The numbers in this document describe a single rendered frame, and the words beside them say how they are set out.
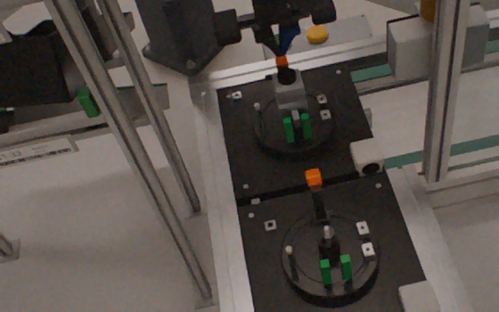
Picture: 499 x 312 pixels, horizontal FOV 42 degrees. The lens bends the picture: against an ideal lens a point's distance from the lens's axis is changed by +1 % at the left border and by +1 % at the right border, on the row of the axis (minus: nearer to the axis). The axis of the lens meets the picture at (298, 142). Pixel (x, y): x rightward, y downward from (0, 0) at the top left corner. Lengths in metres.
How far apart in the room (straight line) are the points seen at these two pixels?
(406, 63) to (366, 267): 0.28
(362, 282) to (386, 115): 0.37
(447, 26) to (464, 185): 0.35
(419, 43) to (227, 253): 0.42
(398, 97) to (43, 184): 0.67
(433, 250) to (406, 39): 0.32
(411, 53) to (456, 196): 0.32
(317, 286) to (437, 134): 0.27
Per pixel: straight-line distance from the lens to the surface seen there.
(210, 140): 1.11
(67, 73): 0.73
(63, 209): 1.24
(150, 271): 1.11
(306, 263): 0.91
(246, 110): 1.12
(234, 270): 0.96
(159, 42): 1.36
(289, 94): 0.98
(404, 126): 1.14
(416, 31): 0.82
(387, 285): 0.91
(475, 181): 1.06
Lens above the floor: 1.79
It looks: 51 degrees down
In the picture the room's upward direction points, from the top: 9 degrees counter-clockwise
